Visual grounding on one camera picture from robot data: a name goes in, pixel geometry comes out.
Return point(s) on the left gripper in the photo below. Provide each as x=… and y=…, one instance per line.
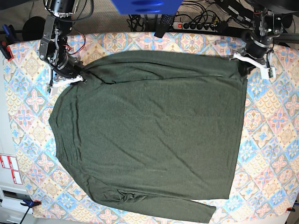
x=254, y=51

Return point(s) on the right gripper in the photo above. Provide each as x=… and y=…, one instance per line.
x=66, y=73

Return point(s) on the dark green long-sleeve shirt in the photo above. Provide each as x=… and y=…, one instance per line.
x=153, y=132

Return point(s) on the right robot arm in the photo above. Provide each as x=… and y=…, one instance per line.
x=58, y=24

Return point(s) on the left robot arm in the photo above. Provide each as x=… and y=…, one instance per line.
x=267, y=22

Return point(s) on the blue red clamp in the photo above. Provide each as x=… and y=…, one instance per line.
x=4, y=46

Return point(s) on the white power strip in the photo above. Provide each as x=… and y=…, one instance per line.
x=194, y=26

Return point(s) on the blue plastic box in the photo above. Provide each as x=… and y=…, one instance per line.
x=147, y=6

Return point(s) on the red white stickers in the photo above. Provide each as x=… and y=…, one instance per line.
x=9, y=162

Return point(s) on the black remote control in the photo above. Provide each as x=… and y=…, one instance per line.
x=164, y=25

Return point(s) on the patterned colourful tablecloth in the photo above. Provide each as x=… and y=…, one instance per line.
x=266, y=181

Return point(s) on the blue clamp orange tip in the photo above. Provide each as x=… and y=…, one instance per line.
x=30, y=204

